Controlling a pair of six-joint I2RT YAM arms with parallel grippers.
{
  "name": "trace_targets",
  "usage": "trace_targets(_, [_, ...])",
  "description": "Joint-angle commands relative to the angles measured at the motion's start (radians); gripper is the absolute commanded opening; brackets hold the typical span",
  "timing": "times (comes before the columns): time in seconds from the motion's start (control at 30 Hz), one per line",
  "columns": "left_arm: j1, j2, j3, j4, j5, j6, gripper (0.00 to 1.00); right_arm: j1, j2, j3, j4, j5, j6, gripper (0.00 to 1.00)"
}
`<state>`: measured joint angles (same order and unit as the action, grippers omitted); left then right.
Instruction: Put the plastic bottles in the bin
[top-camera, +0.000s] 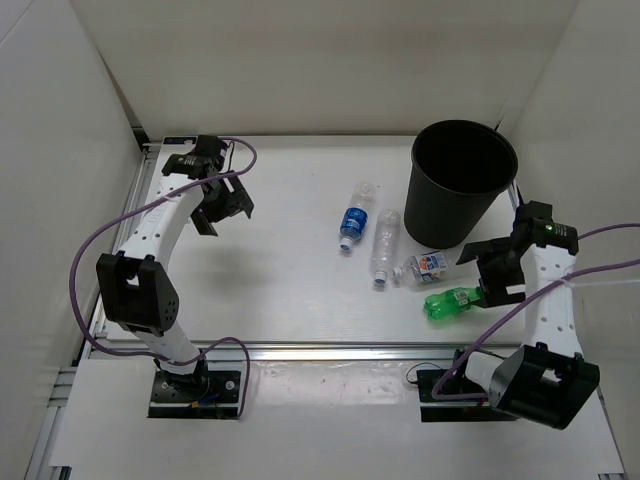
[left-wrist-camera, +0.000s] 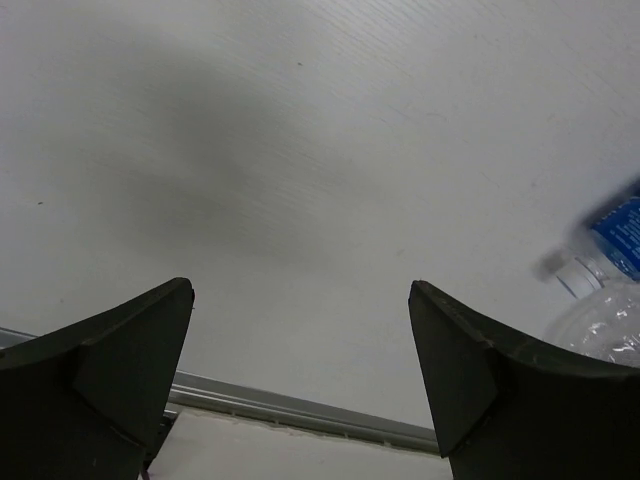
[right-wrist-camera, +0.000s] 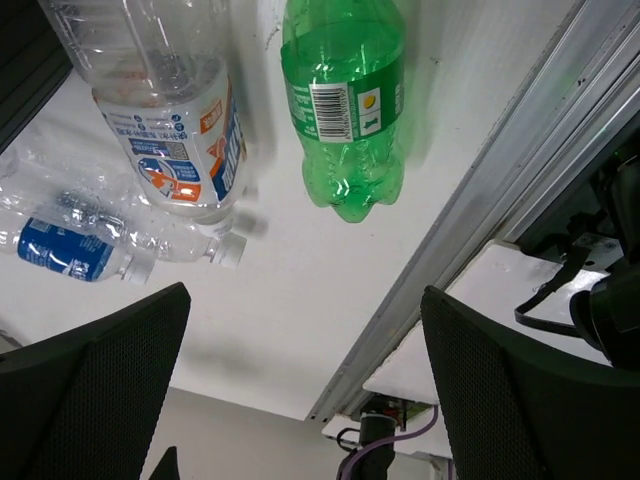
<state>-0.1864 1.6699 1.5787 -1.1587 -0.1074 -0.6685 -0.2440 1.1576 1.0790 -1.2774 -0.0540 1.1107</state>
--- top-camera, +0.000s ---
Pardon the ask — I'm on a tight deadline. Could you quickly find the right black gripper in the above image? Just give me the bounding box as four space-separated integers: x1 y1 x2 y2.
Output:
456 237 527 308

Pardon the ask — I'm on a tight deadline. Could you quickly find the orange label plastic bottle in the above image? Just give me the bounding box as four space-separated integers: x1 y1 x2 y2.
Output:
392 251 450 289

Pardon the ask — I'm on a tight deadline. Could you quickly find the green plastic bottle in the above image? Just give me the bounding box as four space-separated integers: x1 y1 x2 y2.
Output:
423 287 483 322

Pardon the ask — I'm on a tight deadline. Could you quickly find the blue label plastic bottle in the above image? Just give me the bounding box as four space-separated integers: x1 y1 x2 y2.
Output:
339 182 377 253

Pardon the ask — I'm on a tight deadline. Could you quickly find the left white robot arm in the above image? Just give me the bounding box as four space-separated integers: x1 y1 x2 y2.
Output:
96 152 254 400

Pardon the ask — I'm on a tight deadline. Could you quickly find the black plastic waste bin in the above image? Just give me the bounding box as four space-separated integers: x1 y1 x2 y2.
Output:
404 120 518 249

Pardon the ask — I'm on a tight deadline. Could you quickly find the blue sticker label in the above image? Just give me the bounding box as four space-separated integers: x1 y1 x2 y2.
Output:
162 136 197 145

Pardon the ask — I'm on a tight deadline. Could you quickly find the clear plastic bottle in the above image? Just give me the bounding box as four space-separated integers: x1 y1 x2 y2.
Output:
370 209 401 288

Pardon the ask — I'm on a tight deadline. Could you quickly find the aluminium frame rail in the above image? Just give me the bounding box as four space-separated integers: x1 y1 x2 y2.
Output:
99 338 518 362

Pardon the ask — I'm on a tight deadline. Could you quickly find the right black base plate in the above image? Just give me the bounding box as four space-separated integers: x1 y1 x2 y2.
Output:
416 369 516 423

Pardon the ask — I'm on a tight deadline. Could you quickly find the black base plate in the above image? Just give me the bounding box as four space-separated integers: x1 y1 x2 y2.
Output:
147 370 243 420
416 369 516 423

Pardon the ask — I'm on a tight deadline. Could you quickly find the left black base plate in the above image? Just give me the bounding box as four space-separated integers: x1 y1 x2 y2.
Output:
147 370 243 420

